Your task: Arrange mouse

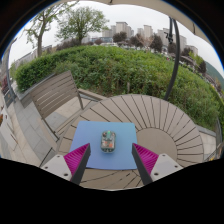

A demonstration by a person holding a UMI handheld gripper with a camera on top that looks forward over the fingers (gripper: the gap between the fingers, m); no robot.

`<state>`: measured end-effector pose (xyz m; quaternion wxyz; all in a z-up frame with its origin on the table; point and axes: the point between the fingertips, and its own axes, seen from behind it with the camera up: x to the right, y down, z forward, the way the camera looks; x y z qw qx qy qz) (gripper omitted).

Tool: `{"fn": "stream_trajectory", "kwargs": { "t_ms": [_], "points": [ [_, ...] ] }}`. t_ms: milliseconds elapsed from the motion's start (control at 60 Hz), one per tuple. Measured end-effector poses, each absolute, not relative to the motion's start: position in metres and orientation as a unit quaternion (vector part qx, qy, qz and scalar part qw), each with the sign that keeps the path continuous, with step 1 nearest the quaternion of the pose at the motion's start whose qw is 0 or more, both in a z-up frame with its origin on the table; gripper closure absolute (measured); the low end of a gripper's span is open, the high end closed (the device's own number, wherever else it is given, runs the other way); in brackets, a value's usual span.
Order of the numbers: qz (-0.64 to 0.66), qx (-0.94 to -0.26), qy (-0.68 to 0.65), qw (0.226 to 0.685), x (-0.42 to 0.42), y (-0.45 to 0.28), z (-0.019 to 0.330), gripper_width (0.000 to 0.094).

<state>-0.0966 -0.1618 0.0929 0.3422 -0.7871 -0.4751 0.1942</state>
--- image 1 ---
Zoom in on transparent green computer mouse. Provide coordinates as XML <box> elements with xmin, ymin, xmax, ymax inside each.
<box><xmin>100</xmin><ymin>130</ymin><xmax>117</xmax><ymax>154</ymax></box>

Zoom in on distant apartment buildings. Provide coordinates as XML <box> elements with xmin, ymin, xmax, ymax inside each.
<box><xmin>101</xmin><ymin>21</ymin><xmax>199</xmax><ymax>56</ymax></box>

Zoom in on beige patio umbrella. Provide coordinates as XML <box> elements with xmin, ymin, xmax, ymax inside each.
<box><xmin>99</xmin><ymin>0</ymin><xmax>211</xmax><ymax>102</ymax></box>

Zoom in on thin sparse-leaved tree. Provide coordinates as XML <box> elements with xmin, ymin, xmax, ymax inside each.
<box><xmin>24</xmin><ymin>1</ymin><xmax>79</xmax><ymax>58</ymax></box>

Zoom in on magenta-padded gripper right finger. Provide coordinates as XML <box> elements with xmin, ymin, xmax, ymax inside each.
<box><xmin>131</xmin><ymin>143</ymin><xmax>184</xmax><ymax>186</ymax></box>

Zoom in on blue mouse pad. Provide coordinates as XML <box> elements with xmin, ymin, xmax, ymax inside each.
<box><xmin>68</xmin><ymin>120</ymin><xmax>138</xmax><ymax>171</ymax></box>

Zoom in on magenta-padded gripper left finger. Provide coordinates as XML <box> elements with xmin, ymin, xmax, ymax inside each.
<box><xmin>40</xmin><ymin>143</ymin><xmax>92</xmax><ymax>186</ymax></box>

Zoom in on round leafy green tree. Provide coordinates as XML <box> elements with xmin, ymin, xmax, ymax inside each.
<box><xmin>56</xmin><ymin>6</ymin><xmax>109</xmax><ymax>46</ymax></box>

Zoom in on green hedge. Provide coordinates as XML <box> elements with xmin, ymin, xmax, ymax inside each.
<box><xmin>14</xmin><ymin>44</ymin><xmax>224</xmax><ymax>131</ymax></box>

